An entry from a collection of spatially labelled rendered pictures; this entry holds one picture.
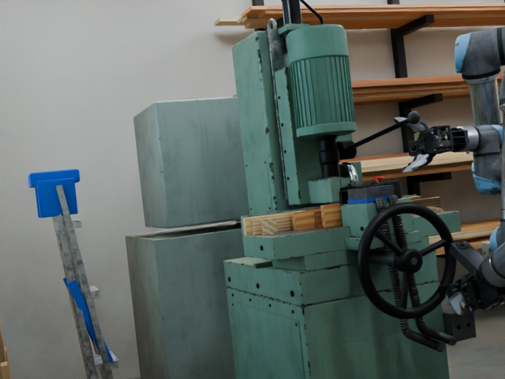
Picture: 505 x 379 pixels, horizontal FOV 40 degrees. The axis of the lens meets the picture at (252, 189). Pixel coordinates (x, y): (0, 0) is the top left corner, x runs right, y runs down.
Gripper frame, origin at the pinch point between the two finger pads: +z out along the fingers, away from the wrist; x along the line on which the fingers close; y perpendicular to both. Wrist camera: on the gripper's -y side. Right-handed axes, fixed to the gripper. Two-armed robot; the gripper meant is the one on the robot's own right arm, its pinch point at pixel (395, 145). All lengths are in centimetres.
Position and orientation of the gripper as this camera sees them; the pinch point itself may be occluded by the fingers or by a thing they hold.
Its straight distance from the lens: 197.5
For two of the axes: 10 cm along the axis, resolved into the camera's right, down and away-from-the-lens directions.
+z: -9.2, 0.9, -3.9
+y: 3.7, -1.4, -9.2
